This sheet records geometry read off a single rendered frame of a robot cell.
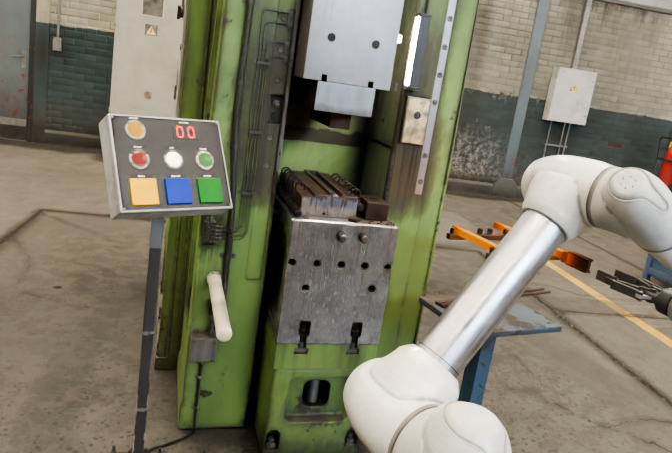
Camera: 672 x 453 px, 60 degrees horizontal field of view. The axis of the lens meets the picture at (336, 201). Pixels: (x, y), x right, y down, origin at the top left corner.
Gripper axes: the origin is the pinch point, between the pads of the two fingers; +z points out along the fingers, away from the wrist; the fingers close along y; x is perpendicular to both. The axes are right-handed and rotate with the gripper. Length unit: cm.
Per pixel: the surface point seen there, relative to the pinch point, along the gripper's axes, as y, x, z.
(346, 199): -61, 5, 62
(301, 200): -76, 4, 64
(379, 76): -56, 48, 61
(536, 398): 65, -93, 74
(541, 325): 0.0, -26.2, 22.3
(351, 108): -64, 36, 62
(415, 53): -39, 58, 69
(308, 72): -80, 46, 65
